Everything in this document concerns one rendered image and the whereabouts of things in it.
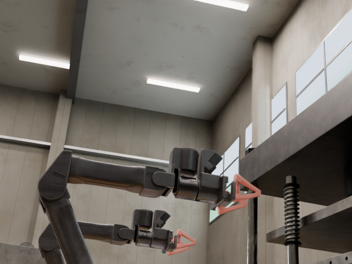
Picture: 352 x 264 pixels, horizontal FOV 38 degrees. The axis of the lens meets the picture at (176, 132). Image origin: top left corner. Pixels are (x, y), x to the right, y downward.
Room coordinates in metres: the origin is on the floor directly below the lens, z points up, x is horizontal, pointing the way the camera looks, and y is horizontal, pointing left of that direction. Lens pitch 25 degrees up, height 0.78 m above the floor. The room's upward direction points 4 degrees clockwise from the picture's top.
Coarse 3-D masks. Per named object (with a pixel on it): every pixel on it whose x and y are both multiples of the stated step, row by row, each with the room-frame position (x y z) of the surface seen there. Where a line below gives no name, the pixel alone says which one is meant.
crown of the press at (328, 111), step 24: (336, 96) 2.00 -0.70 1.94; (312, 120) 2.19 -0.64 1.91; (336, 120) 2.01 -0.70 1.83; (264, 144) 2.67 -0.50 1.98; (288, 144) 2.41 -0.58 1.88; (312, 144) 2.23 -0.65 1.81; (336, 144) 2.21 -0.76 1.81; (240, 168) 2.96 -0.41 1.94; (264, 168) 2.67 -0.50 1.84; (288, 168) 2.56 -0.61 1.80; (312, 168) 2.53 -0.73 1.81; (336, 168) 2.51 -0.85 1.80; (264, 192) 2.98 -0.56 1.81; (312, 192) 2.91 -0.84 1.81; (336, 192) 2.88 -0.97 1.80
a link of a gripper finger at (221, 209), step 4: (244, 200) 1.32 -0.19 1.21; (240, 204) 1.32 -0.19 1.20; (244, 204) 1.32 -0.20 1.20; (220, 208) 1.31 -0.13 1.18; (224, 208) 1.31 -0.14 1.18; (228, 208) 1.31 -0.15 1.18; (232, 208) 1.31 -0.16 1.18; (236, 208) 1.31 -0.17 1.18; (220, 212) 1.31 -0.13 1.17; (224, 212) 1.32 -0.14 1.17
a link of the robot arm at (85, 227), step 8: (48, 224) 1.71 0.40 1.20; (80, 224) 1.75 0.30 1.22; (88, 224) 1.76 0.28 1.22; (96, 224) 1.76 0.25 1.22; (104, 224) 1.77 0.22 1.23; (48, 232) 1.71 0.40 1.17; (88, 232) 1.76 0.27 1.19; (96, 232) 1.76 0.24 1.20; (104, 232) 1.77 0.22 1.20; (112, 232) 1.77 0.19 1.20; (40, 240) 1.71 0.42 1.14; (48, 240) 1.71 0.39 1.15; (56, 240) 1.72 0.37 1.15; (104, 240) 1.79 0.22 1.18; (112, 240) 1.77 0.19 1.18; (120, 240) 1.77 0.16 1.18; (48, 248) 1.72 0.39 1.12
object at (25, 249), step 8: (0, 248) 9.57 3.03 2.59; (8, 248) 9.63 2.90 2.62; (16, 248) 9.68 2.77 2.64; (24, 248) 9.74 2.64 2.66; (32, 248) 9.80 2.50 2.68; (0, 256) 9.58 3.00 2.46; (8, 256) 9.64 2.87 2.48; (16, 256) 9.69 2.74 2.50; (24, 256) 9.75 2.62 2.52; (32, 256) 9.81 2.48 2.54; (40, 256) 9.87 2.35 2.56
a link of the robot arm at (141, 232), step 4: (136, 228) 1.81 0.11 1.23; (140, 228) 1.82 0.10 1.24; (144, 228) 1.82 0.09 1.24; (148, 228) 1.81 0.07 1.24; (136, 232) 1.81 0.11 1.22; (140, 232) 1.80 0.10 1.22; (144, 232) 1.80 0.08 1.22; (148, 232) 1.81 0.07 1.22; (136, 236) 1.81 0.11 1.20; (140, 236) 1.79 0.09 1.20; (144, 236) 1.80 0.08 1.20; (148, 236) 1.80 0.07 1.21; (136, 240) 1.80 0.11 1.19; (140, 240) 1.80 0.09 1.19; (144, 240) 1.80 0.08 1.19; (148, 240) 1.80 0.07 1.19; (136, 244) 1.81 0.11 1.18; (140, 244) 1.81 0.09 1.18; (144, 244) 1.81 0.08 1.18; (148, 244) 1.81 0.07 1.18
